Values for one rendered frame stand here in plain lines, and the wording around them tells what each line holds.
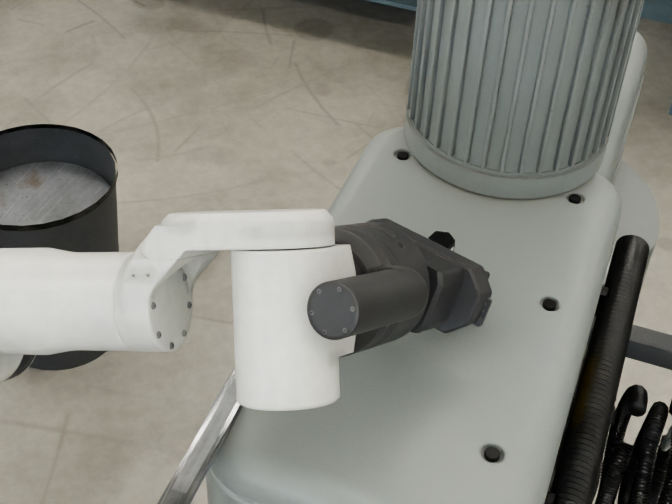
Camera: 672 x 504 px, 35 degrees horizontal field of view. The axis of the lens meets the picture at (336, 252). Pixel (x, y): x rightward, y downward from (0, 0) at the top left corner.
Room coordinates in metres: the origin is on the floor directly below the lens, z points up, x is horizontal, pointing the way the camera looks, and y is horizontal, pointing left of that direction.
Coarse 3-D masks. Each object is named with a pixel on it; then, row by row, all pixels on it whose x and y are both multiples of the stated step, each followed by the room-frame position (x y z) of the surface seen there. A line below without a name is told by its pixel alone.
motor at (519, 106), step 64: (448, 0) 0.82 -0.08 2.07; (512, 0) 0.78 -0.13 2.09; (576, 0) 0.78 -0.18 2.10; (640, 0) 0.83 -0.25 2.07; (448, 64) 0.81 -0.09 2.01; (512, 64) 0.78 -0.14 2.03; (576, 64) 0.79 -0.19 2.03; (448, 128) 0.81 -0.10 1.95; (512, 128) 0.78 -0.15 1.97; (576, 128) 0.79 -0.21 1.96; (512, 192) 0.78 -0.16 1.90
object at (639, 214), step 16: (624, 176) 1.26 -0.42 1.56; (624, 192) 1.22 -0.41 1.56; (640, 192) 1.23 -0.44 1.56; (624, 208) 1.19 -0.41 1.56; (640, 208) 1.19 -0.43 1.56; (656, 208) 1.19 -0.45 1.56; (624, 224) 1.15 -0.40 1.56; (640, 224) 1.15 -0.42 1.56; (656, 224) 1.16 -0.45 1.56; (656, 240) 1.12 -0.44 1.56
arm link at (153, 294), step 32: (192, 224) 0.49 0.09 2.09; (224, 224) 0.48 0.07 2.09; (256, 224) 0.48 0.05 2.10; (288, 224) 0.48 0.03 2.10; (320, 224) 0.49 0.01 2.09; (128, 256) 0.50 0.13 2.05; (160, 256) 0.48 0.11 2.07; (192, 256) 0.49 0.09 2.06; (128, 288) 0.47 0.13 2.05; (160, 288) 0.48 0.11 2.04; (192, 288) 0.51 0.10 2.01; (128, 320) 0.46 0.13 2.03; (160, 320) 0.47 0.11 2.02
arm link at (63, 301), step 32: (0, 256) 0.51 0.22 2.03; (32, 256) 0.51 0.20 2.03; (64, 256) 0.51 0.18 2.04; (96, 256) 0.51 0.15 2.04; (0, 288) 0.49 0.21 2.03; (32, 288) 0.48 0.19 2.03; (64, 288) 0.48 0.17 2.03; (96, 288) 0.48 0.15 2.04; (0, 320) 0.47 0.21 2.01; (32, 320) 0.47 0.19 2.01; (64, 320) 0.47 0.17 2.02; (96, 320) 0.46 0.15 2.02; (0, 352) 0.48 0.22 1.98; (32, 352) 0.47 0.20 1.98
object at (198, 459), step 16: (224, 400) 0.51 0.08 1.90; (208, 416) 0.50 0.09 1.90; (224, 416) 0.50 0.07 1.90; (208, 432) 0.48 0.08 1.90; (224, 432) 0.48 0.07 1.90; (192, 448) 0.47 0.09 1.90; (208, 448) 0.47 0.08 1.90; (192, 464) 0.45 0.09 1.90; (208, 464) 0.45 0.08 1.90; (176, 480) 0.44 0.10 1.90; (192, 480) 0.44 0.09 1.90; (176, 496) 0.43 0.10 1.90; (192, 496) 0.43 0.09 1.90
